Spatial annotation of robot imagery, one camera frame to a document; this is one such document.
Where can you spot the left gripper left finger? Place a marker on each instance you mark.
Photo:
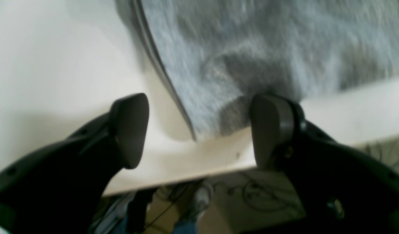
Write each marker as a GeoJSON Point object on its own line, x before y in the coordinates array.
{"type": "Point", "coordinates": [56, 189]}

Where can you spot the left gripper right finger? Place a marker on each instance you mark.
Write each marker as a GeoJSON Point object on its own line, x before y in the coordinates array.
{"type": "Point", "coordinates": [342, 190]}

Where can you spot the grey t-shirt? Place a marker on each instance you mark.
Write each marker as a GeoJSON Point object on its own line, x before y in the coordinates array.
{"type": "Point", "coordinates": [213, 56]}

